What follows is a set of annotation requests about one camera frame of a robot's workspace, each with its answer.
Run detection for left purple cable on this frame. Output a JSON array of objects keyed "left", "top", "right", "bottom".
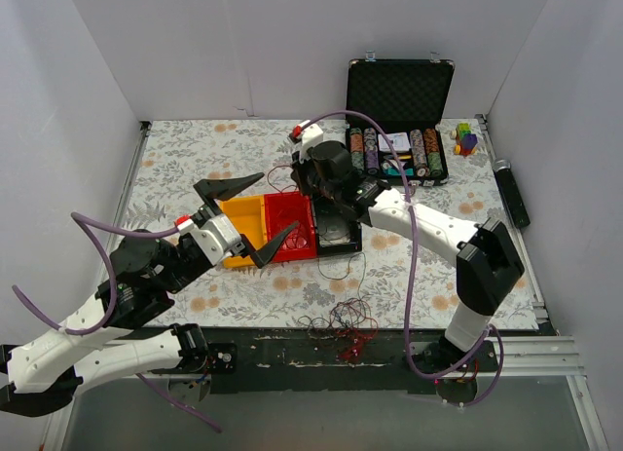
[{"left": 11, "top": 211, "right": 223, "bottom": 432}]

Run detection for black cylindrical flashlight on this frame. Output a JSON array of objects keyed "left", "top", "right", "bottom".
[{"left": 493, "top": 159, "right": 531, "bottom": 229}]

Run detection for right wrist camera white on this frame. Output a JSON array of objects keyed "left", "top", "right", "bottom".
[{"left": 288, "top": 121, "right": 324, "bottom": 163}]

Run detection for purple cable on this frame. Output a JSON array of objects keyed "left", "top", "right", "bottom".
[
  {"left": 11, "top": 211, "right": 223, "bottom": 432},
  {"left": 304, "top": 109, "right": 505, "bottom": 407}
]

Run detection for floral table mat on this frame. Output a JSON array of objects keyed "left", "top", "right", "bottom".
[{"left": 92, "top": 118, "right": 541, "bottom": 330}]

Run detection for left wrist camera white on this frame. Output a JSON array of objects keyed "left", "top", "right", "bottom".
[{"left": 175, "top": 213, "right": 243, "bottom": 266}]

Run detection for black poker chip case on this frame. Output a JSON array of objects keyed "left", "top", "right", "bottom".
[{"left": 346, "top": 55, "right": 455, "bottom": 187}]

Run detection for red black wires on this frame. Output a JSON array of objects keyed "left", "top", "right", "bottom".
[{"left": 296, "top": 248, "right": 381, "bottom": 362}]

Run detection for red thin wire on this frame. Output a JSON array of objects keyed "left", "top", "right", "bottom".
[{"left": 266, "top": 166, "right": 312, "bottom": 252}]

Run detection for yellow plastic bin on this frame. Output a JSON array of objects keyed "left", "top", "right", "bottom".
[{"left": 220, "top": 195, "right": 268, "bottom": 249}]

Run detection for white playing card deck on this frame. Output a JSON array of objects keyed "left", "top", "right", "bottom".
[{"left": 378, "top": 132, "right": 411, "bottom": 153}]

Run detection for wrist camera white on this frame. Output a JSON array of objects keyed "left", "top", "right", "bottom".
[
  {"left": 175, "top": 213, "right": 243, "bottom": 266},
  {"left": 288, "top": 121, "right": 324, "bottom": 163}
]

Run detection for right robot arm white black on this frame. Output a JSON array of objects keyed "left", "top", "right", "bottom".
[{"left": 292, "top": 139, "right": 525, "bottom": 371}]

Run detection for black plastic bin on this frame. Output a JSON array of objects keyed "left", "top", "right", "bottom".
[{"left": 311, "top": 197, "right": 362, "bottom": 257}]

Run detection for colourful toy block train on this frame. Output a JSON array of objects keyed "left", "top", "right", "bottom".
[{"left": 450, "top": 122, "right": 478, "bottom": 157}]

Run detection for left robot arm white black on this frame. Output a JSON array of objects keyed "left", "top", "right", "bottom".
[{"left": 1, "top": 173, "right": 298, "bottom": 417}]

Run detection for black thin wire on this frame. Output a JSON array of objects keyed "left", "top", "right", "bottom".
[{"left": 320, "top": 216, "right": 354, "bottom": 245}]

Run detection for aluminium frame rail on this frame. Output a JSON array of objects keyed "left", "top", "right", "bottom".
[{"left": 427, "top": 336, "right": 583, "bottom": 382}]

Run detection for red plastic bin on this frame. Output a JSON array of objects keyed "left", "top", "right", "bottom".
[{"left": 264, "top": 192, "right": 316, "bottom": 263}]

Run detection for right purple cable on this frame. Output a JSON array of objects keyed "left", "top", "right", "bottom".
[{"left": 304, "top": 109, "right": 505, "bottom": 407}]

